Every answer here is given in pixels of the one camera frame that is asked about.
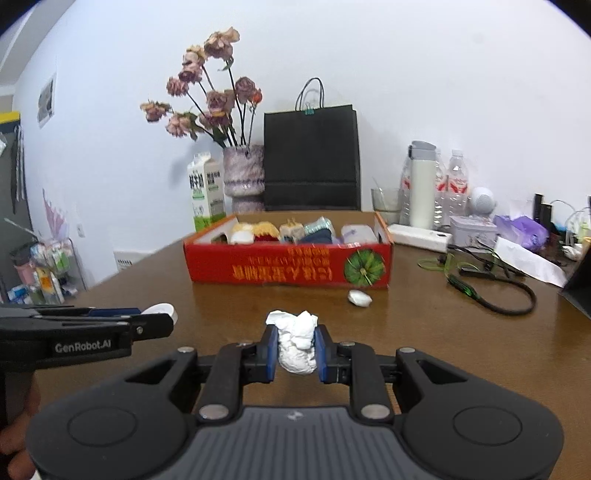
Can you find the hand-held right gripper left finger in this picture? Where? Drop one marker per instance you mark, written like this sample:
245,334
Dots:
273,353

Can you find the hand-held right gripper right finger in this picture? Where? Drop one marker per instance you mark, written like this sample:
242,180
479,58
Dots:
322,353

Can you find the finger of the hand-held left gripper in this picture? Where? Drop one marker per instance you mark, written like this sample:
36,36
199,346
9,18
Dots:
111,312
152,326

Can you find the white round object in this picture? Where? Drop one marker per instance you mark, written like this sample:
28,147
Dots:
164,309

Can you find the white tissue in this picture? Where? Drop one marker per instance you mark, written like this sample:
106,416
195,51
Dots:
359,298
298,341

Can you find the orange red cardboard box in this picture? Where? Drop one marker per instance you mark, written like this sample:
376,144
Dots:
277,267

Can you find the dark purple blue bundle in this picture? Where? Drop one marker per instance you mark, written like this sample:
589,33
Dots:
316,237

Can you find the wooden desktop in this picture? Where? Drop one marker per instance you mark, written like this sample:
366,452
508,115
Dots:
415,332

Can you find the person's left hand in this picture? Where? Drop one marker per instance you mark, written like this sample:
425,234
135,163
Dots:
16,447

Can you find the yellow white plush toy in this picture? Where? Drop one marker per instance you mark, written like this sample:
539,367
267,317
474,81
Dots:
242,236

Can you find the small cream yellow toy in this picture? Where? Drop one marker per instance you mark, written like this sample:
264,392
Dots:
291,230

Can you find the clear plastic box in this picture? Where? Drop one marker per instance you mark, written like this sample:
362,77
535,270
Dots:
358,232

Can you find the pale green wrapped pack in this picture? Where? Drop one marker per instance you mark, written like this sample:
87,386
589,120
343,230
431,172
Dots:
321,225

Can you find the white green milk carton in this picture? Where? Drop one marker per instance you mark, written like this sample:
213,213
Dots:
205,194

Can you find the black door panel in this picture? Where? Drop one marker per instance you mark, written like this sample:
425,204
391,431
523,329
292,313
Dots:
11,198

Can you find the white power strip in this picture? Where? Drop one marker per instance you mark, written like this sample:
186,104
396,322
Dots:
420,237

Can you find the clear glass cup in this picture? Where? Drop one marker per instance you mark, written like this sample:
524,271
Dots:
385,203

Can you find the pink marbled vase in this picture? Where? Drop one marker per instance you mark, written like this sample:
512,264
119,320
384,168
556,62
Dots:
244,175

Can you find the clear water bottle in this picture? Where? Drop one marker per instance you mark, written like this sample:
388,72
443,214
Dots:
457,184
440,184
405,194

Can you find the white thermos bottle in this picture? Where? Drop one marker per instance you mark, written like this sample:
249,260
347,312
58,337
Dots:
422,189

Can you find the grey tin box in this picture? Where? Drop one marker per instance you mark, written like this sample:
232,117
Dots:
473,230

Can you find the black paper bag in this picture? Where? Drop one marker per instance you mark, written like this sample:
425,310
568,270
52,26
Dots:
311,157

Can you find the white round speaker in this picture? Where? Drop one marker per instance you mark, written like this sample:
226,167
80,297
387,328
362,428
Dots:
482,201

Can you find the white paper sheet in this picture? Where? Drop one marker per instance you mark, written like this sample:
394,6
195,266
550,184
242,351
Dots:
531,263

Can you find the dried rose bouquet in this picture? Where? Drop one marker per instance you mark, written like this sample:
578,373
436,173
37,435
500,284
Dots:
217,101

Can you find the purple plastic bag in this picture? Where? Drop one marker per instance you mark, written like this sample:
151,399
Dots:
524,228

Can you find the black angled stand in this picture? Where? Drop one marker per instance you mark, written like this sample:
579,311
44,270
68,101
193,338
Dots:
577,293

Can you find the black cosmetic bottles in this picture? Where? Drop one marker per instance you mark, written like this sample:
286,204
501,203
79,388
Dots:
544,210

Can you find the small desk clutter items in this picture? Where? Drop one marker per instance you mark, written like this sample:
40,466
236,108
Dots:
575,235

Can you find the white wall vent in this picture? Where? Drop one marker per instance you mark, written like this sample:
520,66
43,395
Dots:
134,263

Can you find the purple wall decal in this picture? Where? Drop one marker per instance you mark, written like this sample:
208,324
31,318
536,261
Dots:
54,214

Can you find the wall poster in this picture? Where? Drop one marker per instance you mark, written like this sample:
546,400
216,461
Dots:
46,99

